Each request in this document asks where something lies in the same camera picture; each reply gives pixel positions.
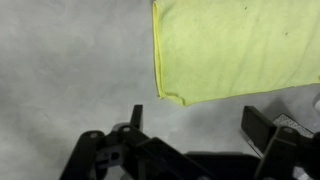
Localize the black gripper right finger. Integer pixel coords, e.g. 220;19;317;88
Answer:
241;106;320;180

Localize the yellow microfiber cloth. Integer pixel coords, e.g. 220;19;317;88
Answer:
152;0;320;106

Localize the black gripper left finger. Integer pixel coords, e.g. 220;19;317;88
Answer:
59;105;214;180

